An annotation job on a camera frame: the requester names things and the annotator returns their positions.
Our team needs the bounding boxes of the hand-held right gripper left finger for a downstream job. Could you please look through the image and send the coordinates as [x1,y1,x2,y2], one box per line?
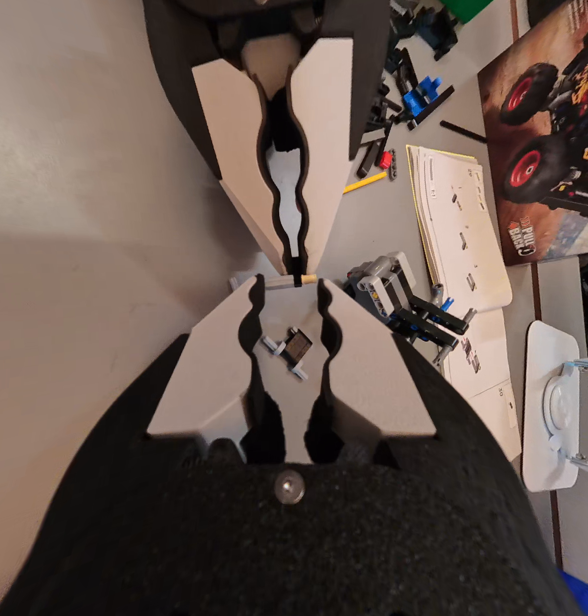
[147,274,286,464]

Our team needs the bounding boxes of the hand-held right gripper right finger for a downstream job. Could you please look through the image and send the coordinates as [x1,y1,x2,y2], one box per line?
[305,278,438,464]

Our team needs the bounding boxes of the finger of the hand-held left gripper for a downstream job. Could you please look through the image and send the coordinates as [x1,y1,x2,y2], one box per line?
[191,57,297,277]
[286,38,356,279]

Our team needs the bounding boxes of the small grey lego axle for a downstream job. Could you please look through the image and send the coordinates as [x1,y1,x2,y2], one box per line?
[266,273,319,290]

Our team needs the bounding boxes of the yellow lego axle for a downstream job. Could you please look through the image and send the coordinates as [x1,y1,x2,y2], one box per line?
[342,171,387,194]

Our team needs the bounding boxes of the small black grey lego assembly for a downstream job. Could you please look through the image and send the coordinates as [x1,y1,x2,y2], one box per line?
[260,327,314,381]

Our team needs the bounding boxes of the pile of loose lego pieces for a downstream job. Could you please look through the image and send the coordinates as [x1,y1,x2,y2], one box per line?
[354,0,456,181]

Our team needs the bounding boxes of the partly built lego model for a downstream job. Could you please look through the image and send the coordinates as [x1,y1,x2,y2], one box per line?
[344,251,478,369]

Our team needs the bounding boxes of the long black lego axle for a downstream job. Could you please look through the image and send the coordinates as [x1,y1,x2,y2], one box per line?
[439,120,487,144]

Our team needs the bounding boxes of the monster truck set box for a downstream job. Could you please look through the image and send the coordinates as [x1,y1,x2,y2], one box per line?
[477,0,588,266]

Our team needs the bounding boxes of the white instruction booklet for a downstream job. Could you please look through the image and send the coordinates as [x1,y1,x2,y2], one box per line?
[406,144,523,463]

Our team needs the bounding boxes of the white tablet stand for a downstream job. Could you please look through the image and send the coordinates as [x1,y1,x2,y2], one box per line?
[522,320,588,492]

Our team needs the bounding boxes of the green plastic storage bin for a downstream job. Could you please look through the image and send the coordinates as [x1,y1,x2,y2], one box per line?
[441,0,494,25]

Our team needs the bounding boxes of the blue plastic storage bin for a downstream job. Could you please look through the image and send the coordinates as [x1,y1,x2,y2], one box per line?
[556,568,588,616]

